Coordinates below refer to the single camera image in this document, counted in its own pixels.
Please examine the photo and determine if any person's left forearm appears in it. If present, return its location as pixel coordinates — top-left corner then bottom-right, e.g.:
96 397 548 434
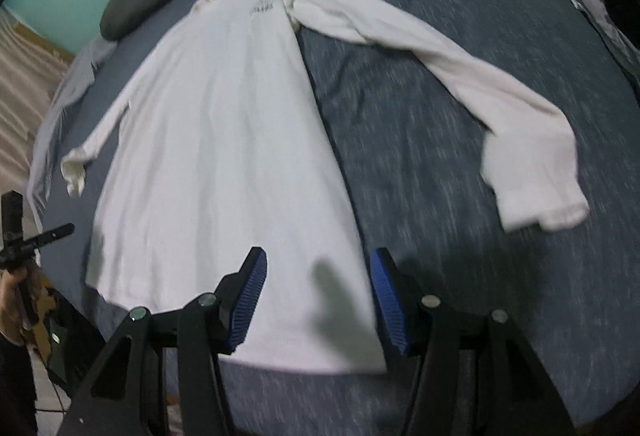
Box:
0 336 38 436

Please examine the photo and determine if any wooden trim strip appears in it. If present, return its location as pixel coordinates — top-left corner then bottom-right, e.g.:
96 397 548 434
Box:
15 23 76 61

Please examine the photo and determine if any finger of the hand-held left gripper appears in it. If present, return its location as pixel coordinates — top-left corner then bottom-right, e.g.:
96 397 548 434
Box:
27 223 76 249

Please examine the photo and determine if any black bag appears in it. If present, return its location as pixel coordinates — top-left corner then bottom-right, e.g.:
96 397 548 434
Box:
45 301 108 387

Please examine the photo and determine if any beige striped curtain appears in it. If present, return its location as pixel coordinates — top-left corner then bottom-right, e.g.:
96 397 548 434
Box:
0 8 76 197

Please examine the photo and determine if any cardboard box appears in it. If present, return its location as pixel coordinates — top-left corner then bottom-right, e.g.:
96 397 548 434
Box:
27 278 57 347

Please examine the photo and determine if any blue-grey bed mattress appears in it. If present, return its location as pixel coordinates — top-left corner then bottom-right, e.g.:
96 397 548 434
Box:
27 0 640 436

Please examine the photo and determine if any person's left hand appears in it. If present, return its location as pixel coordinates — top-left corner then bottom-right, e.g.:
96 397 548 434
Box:
0 266 33 347

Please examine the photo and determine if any white long-sleeve shirt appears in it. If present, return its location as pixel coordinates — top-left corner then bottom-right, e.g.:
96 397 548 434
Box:
60 0 591 374

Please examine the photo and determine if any light grey bed sheet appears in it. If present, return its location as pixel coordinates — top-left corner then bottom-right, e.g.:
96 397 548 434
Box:
27 38 118 217

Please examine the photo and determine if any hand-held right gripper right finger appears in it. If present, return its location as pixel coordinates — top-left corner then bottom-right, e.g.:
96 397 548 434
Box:
370 247 576 436

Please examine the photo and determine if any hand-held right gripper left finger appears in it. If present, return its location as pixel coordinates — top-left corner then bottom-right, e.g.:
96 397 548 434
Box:
56 246 268 436

